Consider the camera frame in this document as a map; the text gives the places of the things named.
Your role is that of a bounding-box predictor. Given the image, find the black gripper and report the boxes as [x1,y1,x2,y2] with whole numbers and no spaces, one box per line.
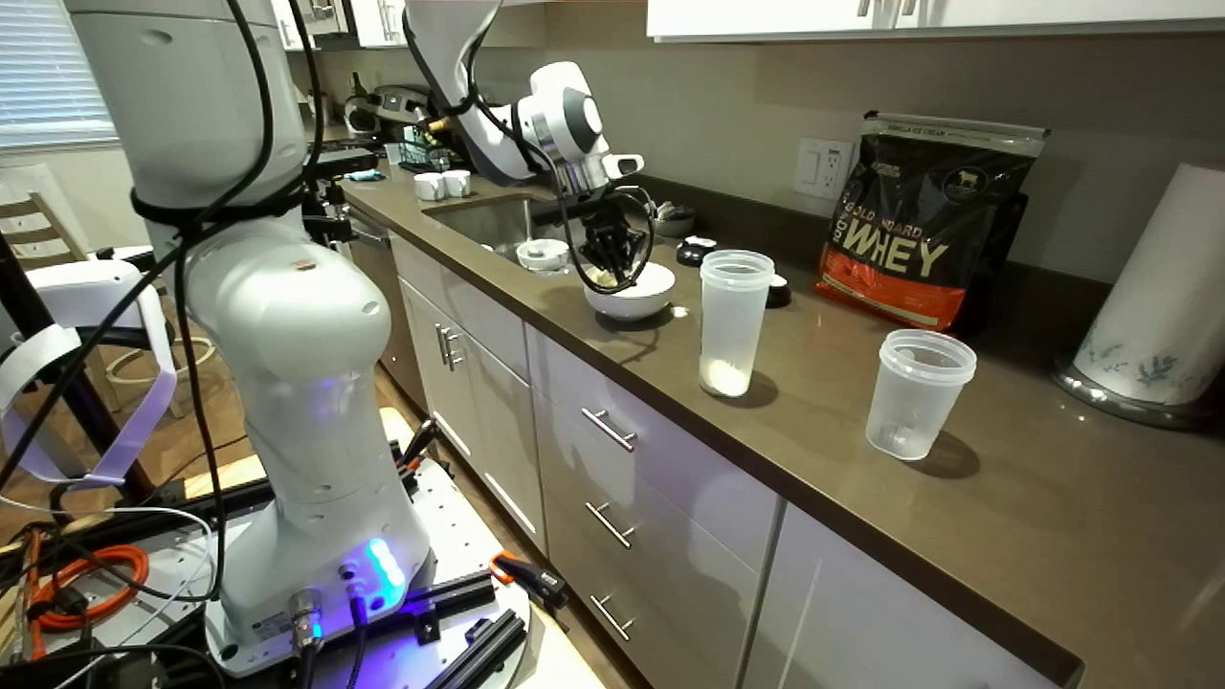
[573,188,660,295]

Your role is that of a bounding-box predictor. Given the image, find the white ceramic bowl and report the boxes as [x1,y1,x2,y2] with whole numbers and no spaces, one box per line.
[580,260,680,324]

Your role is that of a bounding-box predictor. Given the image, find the small white round container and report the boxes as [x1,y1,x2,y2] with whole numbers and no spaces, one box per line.
[512,234,573,281]

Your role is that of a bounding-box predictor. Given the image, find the clear plastic deli container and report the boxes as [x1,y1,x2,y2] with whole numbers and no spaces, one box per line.
[863,324,982,466]

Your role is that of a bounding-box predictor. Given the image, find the clear shaker bottle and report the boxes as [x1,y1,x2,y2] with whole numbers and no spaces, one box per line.
[696,244,781,406]

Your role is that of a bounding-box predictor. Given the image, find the stainless steel sink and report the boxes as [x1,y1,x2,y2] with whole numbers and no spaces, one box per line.
[423,188,592,277]

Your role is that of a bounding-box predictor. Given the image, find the grey dishwasher front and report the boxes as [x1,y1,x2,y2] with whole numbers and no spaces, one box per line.
[342,216,432,414]

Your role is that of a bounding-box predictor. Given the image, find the white lower counter cabinets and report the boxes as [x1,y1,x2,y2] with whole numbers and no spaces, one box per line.
[386,229,1066,689]

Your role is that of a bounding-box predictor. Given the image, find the white perforated robot table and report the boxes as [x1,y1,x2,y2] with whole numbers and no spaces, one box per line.
[73,406,608,689]

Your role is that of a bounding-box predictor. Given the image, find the black red whey bag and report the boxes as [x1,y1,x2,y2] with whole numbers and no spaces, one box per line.
[814,106,1054,333]

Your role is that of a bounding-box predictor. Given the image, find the black stove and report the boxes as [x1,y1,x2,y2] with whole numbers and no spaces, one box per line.
[298,143,386,248]

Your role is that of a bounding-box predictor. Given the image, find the metal paper towel holder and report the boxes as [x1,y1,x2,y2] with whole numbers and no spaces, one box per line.
[1054,361,1225,434]

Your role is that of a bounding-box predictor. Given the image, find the white plastic chair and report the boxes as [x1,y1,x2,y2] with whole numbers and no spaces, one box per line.
[0,252,183,491]

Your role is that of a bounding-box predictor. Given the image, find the white paper towel roll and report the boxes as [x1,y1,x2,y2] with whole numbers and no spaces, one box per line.
[1067,162,1225,410]

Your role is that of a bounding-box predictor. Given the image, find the black tripod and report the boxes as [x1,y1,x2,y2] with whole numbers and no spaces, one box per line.
[0,234,148,507]

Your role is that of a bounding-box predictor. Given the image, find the white window blinds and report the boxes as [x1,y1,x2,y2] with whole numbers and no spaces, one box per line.
[0,0,124,152]

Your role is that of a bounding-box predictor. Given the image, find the silver drawer handle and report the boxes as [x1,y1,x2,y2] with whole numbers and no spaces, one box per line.
[587,588,640,647]
[580,403,643,457]
[584,499,640,555]

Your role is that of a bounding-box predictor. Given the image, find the silver sink cabinet handles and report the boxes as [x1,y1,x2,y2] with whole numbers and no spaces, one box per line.
[432,319,471,375]

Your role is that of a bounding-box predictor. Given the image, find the white wall outlet plate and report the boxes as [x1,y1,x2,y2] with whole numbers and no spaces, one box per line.
[793,133,858,202]

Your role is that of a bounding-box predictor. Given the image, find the orange-handled black clamp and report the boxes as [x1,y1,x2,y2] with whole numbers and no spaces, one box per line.
[490,549,573,611]
[393,416,442,491]

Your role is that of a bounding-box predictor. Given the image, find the white upper wall cabinets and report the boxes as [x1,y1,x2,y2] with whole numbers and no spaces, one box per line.
[266,0,1225,53]

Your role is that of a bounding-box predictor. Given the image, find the black metal rail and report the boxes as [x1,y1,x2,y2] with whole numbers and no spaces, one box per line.
[419,605,532,689]

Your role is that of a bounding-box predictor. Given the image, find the orange cable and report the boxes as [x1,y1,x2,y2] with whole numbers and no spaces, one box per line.
[26,539,153,638]

